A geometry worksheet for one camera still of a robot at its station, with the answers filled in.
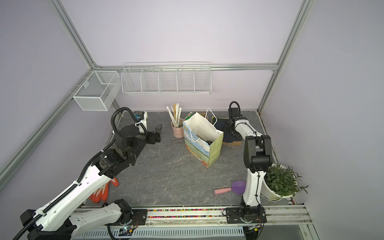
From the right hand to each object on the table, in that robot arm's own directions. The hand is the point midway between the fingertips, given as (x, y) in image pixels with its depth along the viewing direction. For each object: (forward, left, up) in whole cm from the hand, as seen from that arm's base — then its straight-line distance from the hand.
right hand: (231, 131), depth 101 cm
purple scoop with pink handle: (-35, 0, -7) cm, 35 cm away
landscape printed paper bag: (-21, +20, +20) cm, 36 cm away
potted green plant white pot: (-38, -16, +12) cm, 43 cm away
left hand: (-19, +43, +29) cm, 55 cm away
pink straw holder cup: (-1, +36, +1) cm, 36 cm away
